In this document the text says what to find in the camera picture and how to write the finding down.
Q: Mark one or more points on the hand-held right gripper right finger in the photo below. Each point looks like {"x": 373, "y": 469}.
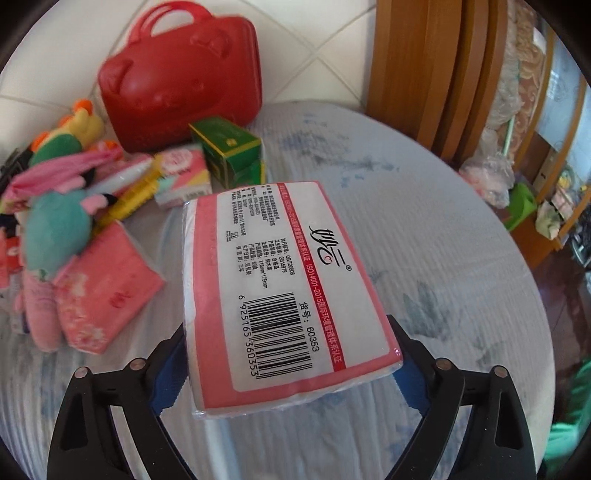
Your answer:
{"x": 411, "y": 387}

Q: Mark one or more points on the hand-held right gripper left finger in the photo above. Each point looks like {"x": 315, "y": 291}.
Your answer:
{"x": 168, "y": 374}

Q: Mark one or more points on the pink white tissue packet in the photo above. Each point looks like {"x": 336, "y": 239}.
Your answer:
{"x": 277, "y": 300}

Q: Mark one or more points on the desktop with blue printed cloth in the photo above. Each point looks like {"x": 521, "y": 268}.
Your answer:
{"x": 438, "y": 277}

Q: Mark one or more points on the pink floral tissue packet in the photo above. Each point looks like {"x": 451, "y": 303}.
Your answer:
{"x": 111, "y": 286}

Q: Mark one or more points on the person's green clothing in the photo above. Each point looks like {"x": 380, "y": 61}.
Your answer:
{"x": 572, "y": 415}

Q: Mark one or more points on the yellow marker pen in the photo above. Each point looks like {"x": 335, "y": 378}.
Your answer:
{"x": 131, "y": 198}

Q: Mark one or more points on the teal plush toy pink limbs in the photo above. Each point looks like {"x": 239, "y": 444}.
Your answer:
{"x": 55, "y": 230}

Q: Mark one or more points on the white marker pen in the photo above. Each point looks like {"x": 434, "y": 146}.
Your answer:
{"x": 120, "y": 180}

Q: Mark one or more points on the small pink white packet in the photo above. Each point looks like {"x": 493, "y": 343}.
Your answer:
{"x": 182, "y": 173}

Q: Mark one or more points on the green plastic stool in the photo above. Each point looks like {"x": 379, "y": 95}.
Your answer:
{"x": 519, "y": 207}

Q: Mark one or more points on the white plastic bag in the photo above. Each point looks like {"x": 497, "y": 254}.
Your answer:
{"x": 489, "y": 180}

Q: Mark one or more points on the green cardboard box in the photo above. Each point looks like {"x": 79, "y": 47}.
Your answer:
{"x": 231, "y": 147}

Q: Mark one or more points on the green plush toy orange spots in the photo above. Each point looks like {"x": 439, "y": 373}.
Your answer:
{"x": 60, "y": 143}

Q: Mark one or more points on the wooden shelf unit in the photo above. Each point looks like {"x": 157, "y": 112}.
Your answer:
{"x": 558, "y": 161}

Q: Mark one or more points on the red plastic carry case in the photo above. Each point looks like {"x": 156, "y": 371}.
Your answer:
{"x": 180, "y": 83}

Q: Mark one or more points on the wooden door frame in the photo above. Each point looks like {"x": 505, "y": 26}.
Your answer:
{"x": 429, "y": 69}

